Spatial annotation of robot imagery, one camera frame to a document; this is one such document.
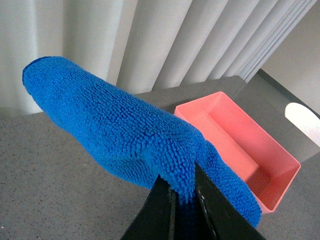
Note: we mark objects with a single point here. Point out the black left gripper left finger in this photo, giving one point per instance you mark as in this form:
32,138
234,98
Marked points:
156,219

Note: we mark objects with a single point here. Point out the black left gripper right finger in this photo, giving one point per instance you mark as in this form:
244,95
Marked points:
217,218

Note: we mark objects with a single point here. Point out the blue microfiber cloth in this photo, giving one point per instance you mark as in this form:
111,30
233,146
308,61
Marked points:
131,138

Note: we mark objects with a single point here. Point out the pink plastic box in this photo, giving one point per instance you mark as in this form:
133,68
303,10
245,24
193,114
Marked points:
257,158

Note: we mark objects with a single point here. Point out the white pleated curtain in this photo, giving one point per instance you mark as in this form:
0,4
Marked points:
141,45

